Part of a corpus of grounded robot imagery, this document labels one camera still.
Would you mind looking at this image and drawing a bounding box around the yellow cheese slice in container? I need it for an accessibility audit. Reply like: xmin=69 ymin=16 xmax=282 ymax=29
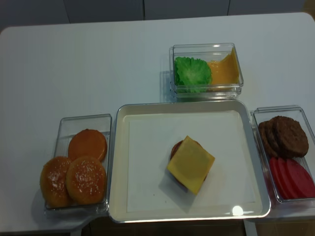
xmin=206 ymin=47 xmax=240 ymax=86

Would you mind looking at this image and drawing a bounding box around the brown patty front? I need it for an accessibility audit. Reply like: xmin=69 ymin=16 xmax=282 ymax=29
xmin=273 ymin=116 xmax=309 ymax=158

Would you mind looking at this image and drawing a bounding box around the clear lettuce cheese container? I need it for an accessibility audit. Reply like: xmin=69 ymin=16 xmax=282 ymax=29
xmin=169 ymin=43 xmax=244 ymax=101

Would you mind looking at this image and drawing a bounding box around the clear bun container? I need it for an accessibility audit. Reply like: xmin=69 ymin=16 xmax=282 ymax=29
xmin=44 ymin=114 xmax=112 ymax=218

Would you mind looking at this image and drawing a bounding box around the yellow cheese slice on burger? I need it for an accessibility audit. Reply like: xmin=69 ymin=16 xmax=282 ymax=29
xmin=167 ymin=136 xmax=215 ymax=195

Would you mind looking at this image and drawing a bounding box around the plain orange bun bottom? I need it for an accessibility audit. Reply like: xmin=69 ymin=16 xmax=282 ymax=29
xmin=68 ymin=129 xmax=108 ymax=162

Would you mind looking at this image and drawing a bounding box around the green lettuce leaf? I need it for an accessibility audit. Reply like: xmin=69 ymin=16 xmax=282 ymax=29
xmin=174 ymin=57 xmax=212 ymax=93

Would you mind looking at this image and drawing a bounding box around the red tomato slice back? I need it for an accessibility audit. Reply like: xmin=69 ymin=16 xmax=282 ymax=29
xmin=269 ymin=157 xmax=283 ymax=197

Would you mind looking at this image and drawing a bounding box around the red tomato slice middle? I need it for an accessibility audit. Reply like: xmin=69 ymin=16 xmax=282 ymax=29
xmin=277 ymin=158 xmax=296 ymax=199

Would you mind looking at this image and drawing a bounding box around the white metal tray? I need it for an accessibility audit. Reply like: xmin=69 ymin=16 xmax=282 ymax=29
xmin=108 ymin=100 xmax=271 ymax=223

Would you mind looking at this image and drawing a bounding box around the sesame bun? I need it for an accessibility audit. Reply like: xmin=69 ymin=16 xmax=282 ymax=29
xmin=66 ymin=156 xmax=107 ymax=205
xmin=40 ymin=156 xmax=72 ymax=208

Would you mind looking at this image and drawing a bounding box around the brown patty back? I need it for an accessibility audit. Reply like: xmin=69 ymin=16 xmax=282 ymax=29
xmin=258 ymin=122 xmax=273 ymax=156

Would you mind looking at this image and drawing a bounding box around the brown patty middle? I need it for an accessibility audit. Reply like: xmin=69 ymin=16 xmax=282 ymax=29
xmin=265 ymin=118 xmax=281 ymax=157

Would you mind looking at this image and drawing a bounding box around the white paper liner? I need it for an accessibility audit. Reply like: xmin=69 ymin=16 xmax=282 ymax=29
xmin=127 ymin=111 xmax=258 ymax=215

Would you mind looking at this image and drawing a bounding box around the brown patty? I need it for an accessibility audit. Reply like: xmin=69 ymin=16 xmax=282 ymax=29
xmin=258 ymin=122 xmax=273 ymax=156
xmin=265 ymin=118 xmax=281 ymax=157
xmin=273 ymin=116 xmax=309 ymax=158

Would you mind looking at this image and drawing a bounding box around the red tomato slice front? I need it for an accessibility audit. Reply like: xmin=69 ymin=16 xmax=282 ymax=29
xmin=286 ymin=159 xmax=315 ymax=198

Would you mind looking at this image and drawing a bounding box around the clear patty tomato container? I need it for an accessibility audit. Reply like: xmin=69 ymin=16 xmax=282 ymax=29
xmin=251 ymin=106 xmax=315 ymax=204

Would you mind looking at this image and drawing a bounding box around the red tomato slice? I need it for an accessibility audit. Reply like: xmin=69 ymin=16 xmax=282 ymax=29
xmin=286 ymin=159 xmax=315 ymax=198
xmin=269 ymin=157 xmax=283 ymax=197
xmin=277 ymin=158 xmax=296 ymax=199

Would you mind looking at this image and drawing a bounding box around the bottom bun on tray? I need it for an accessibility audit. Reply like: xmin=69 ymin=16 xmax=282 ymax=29
xmin=171 ymin=141 xmax=210 ymax=191

